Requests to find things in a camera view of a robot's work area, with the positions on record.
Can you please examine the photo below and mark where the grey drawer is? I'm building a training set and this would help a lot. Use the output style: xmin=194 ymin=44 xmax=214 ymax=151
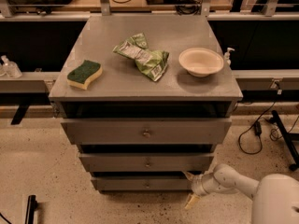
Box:
xmin=91 ymin=176 xmax=192 ymax=192
xmin=62 ymin=119 xmax=232 ymax=145
xmin=78 ymin=153 xmax=213 ymax=172

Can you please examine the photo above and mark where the grey top drawer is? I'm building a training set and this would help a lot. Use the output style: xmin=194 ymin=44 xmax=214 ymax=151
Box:
xmin=62 ymin=119 xmax=232 ymax=145

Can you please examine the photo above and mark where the grey middle drawer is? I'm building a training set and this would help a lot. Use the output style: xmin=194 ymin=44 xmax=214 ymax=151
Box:
xmin=78 ymin=153 xmax=213 ymax=172

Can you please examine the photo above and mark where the clear sanitizer bottle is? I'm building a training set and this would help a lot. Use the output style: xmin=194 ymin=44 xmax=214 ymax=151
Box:
xmin=1 ymin=55 xmax=22 ymax=78

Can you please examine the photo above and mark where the green yellow sponge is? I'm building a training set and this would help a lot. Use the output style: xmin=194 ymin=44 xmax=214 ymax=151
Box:
xmin=67 ymin=60 xmax=103 ymax=90

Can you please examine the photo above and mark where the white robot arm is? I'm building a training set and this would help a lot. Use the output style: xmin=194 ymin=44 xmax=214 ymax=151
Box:
xmin=183 ymin=164 xmax=299 ymax=224

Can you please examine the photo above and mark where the green chip bag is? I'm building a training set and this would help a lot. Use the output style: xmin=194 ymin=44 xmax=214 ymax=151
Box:
xmin=113 ymin=33 xmax=169 ymax=82

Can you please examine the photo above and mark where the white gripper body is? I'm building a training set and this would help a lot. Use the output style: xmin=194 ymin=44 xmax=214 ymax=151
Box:
xmin=192 ymin=174 xmax=215 ymax=196

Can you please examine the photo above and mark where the black power cable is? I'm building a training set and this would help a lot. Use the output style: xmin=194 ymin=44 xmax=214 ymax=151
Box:
xmin=237 ymin=82 xmax=299 ymax=156

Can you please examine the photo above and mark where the black stand leg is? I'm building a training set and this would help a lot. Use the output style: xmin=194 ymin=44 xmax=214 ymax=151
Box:
xmin=271 ymin=110 xmax=299 ymax=172

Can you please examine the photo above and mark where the grey drawer cabinet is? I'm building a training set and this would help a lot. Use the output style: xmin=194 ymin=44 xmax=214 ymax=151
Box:
xmin=48 ymin=13 xmax=244 ymax=194

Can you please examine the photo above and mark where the black floor bar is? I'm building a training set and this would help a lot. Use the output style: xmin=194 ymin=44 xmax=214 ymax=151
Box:
xmin=24 ymin=195 xmax=38 ymax=224

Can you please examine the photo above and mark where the white bowl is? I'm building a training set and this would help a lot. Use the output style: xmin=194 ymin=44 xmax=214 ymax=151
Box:
xmin=178 ymin=48 xmax=224 ymax=77

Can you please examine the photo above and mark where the grey bottom drawer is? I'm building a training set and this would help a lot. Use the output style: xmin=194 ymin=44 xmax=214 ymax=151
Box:
xmin=91 ymin=176 xmax=192 ymax=192

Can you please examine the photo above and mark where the white pump bottle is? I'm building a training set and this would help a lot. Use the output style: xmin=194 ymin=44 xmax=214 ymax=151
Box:
xmin=223 ymin=48 xmax=235 ymax=66

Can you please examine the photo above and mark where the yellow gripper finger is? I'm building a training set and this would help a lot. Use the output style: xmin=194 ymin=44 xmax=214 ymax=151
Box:
xmin=184 ymin=193 xmax=200 ymax=210
xmin=184 ymin=172 xmax=194 ymax=181

